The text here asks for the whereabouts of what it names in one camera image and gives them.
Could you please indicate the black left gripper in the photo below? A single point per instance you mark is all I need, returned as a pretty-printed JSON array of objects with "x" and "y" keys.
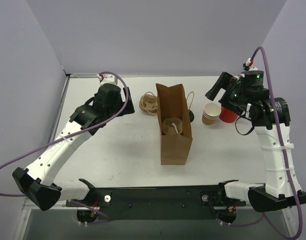
[{"x": 126, "y": 102}]

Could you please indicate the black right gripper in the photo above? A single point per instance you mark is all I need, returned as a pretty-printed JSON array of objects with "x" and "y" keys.
[{"x": 223, "y": 83}]

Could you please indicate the brown pulp cup carrier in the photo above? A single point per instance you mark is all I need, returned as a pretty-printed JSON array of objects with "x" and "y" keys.
[
  {"x": 168, "y": 129},
  {"x": 148, "y": 103}
]

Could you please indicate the brown paper bag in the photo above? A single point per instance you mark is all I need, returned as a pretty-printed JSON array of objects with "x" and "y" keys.
[{"x": 172, "y": 102}]

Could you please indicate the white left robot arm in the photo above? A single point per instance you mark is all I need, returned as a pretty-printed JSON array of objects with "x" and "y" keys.
[{"x": 36, "y": 181}]

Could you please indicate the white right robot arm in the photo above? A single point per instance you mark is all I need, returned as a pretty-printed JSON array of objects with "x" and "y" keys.
[{"x": 281, "y": 185}]

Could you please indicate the red plastic cup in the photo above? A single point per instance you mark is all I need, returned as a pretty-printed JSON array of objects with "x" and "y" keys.
[{"x": 227, "y": 116}]

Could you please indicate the stack of paper cups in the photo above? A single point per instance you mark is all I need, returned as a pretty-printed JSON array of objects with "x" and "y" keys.
[{"x": 210, "y": 113}]

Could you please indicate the stack of black lids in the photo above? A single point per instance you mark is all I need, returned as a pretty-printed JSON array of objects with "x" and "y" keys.
[{"x": 191, "y": 115}]

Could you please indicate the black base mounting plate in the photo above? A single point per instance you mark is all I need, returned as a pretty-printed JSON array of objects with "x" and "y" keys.
[{"x": 158, "y": 203}]

